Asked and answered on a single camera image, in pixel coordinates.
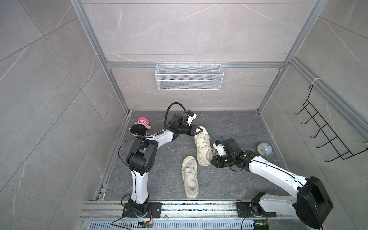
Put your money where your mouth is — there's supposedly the cream sneaker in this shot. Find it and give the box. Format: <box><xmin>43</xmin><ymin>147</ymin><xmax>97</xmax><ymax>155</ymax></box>
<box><xmin>181</xmin><ymin>156</ymin><xmax>199</xmax><ymax>200</ymax></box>
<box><xmin>194</xmin><ymin>127</ymin><xmax>215</xmax><ymax>166</ymax></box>

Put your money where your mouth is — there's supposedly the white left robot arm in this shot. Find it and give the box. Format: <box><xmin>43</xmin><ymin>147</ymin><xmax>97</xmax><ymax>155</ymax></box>
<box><xmin>126</xmin><ymin>111</ymin><xmax>203</xmax><ymax>208</ymax></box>

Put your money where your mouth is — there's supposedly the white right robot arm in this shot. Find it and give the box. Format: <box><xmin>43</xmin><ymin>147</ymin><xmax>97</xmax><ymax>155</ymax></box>
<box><xmin>211</xmin><ymin>149</ymin><xmax>334</xmax><ymax>229</ymax></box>

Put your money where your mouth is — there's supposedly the pink plush doll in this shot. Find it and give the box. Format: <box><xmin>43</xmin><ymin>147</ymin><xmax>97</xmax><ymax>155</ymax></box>
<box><xmin>129</xmin><ymin>117</ymin><xmax>151</xmax><ymax>137</ymax></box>

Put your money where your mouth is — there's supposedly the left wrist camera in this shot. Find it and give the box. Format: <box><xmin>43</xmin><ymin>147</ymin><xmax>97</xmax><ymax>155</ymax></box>
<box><xmin>186</xmin><ymin>110</ymin><xmax>197</xmax><ymax>126</ymax></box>

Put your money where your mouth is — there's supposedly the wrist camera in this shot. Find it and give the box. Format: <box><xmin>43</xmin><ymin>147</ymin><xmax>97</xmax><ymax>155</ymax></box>
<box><xmin>186</xmin><ymin>110</ymin><xmax>197</xmax><ymax>126</ymax></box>
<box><xmin>212</xmin><ymin>139</ymin><xmax>243</xmax><ymax>157</ymax></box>

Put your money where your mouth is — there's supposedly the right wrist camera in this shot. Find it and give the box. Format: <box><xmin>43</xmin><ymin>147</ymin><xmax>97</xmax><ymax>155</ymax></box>
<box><xmin>212</xmin><ymin>139</ymin><xmax>243</xmax><ymax>157</ymax></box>

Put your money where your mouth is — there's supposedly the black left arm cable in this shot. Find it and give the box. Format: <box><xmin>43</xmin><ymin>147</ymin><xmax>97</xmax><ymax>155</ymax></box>
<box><xmin>163</xmin><ymin>102</ymin><xmax>188</xmax><ymax>131</ymax></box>

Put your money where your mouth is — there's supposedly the white wire mesh basket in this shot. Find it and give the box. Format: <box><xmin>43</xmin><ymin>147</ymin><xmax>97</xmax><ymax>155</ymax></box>
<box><xmin>155</xmin><ymin>64</ymin><xmax>224</xmax><ymax>91</ymax></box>

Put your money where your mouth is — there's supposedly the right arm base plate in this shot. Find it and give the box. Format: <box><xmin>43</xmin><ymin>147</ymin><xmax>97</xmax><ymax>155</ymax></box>
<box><xmin>235</xmin><ymin>192</ymin><xmax>277</xmax><ymax>218</ymax></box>

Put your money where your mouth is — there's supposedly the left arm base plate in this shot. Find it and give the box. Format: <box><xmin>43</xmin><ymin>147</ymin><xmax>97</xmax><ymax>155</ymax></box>
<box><xmin>123</xmin><ymin>202</ymin><xmax>163</xmax><ymax>218</ymax></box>

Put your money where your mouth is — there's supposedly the black wire hook rack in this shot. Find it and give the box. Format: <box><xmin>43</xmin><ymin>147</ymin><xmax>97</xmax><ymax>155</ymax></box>
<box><xmin>294</xmin><ymin>84</ymin><xmax>368</xmax><ymax>163</ymax></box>

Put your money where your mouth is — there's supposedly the aluminium front rail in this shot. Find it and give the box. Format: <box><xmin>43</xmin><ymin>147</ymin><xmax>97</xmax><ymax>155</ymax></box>
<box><xmin>78</xmin><ymin>200</ymin><xmax>309</xmax><ymax>230</ymax></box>

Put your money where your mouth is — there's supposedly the aluminium corner frame post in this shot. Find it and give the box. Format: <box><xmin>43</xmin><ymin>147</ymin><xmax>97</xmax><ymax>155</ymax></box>
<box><xmin>257</xmin><ymin>0</ymin><xmax>328</xmax><ymax>115</ymax></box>

